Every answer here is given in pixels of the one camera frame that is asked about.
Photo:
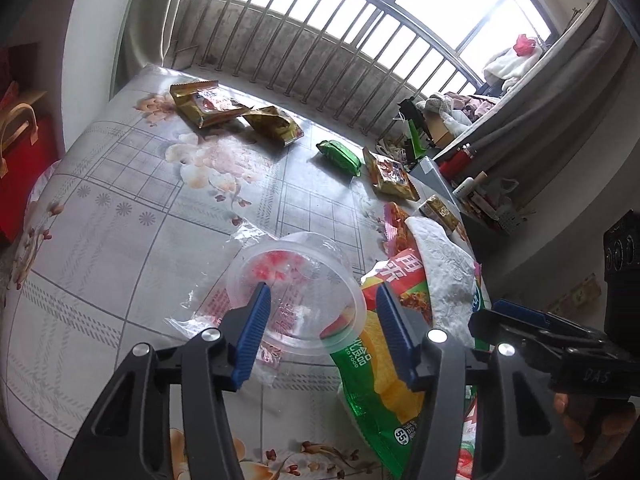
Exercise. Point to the gold red snack packet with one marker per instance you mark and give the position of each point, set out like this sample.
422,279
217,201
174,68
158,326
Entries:
205,103

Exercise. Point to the person right hand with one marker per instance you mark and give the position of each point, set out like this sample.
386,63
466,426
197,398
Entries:
598,428

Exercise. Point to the red gift bag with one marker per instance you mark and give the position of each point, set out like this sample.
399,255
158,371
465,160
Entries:
28,139

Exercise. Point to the white strawberry yogurt bottle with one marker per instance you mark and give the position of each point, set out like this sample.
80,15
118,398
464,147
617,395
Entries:
468,439

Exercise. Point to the green chip bag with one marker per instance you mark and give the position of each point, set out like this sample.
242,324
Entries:
384,409

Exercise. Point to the clear printed plastic bag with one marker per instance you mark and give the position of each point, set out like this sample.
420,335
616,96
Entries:
208,300

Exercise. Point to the gold crumpled snack packet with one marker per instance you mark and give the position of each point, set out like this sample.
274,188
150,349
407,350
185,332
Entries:
275,124

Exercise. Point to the grey curtain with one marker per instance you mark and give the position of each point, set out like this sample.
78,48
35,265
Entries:
541,124

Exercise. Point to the red thermos bottle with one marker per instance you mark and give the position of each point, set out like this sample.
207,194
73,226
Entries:
450,168

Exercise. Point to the orange brown snack bag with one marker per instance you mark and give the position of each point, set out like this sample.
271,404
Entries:
388,176

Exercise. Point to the metal balcony railing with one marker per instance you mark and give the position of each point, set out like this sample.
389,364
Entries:
353,60

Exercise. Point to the gold boxy snack packet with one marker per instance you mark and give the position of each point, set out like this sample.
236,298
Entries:
435,209

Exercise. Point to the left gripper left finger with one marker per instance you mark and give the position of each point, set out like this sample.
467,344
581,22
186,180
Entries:
126,433

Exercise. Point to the clear plastic cup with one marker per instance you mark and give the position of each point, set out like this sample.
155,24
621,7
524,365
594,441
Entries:
317,306

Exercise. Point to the dark grey cabinet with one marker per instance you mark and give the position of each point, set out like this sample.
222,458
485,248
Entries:
482,239

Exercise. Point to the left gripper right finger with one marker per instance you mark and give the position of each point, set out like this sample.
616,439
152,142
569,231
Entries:
519,435

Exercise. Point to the small green snack packet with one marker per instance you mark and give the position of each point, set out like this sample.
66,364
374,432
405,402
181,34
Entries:
340,156

